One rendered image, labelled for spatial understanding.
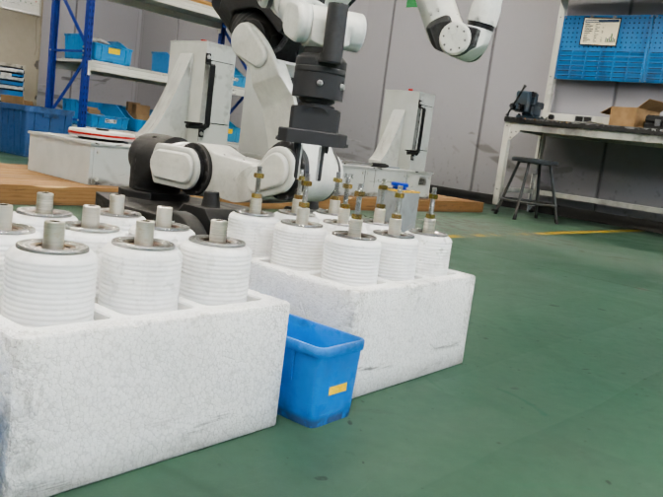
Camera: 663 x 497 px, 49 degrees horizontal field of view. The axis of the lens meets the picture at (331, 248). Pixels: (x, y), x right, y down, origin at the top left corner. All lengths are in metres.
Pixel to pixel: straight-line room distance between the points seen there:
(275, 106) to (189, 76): 2.00
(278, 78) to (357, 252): 0.71
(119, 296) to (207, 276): 0.13
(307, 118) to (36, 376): 0.67
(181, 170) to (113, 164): 1.40
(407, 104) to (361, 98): 2.81
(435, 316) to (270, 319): 0.45
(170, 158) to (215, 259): 1.11
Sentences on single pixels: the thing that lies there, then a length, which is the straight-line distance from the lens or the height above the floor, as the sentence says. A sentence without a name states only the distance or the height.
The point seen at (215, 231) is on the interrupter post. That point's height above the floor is 0.27.
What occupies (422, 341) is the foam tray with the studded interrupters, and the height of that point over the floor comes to 0.07.
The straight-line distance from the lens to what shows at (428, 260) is 1.37.
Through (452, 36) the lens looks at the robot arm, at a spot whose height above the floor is 0.68.
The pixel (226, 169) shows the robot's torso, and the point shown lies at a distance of 1.92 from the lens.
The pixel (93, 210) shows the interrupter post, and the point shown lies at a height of 0.28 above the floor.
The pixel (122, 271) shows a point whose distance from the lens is 0.88.
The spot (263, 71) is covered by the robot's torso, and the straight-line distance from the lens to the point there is 1.81.
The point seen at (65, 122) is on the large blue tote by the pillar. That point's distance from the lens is 5.88.
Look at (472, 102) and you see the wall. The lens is 7.11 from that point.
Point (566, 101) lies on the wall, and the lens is 6.69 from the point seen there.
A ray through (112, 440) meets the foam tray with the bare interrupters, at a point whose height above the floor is 0.05.
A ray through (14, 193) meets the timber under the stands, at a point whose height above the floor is 0.04.
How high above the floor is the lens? 0.41
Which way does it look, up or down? 8 degrees down
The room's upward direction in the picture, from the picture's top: 7 degrees clockwise
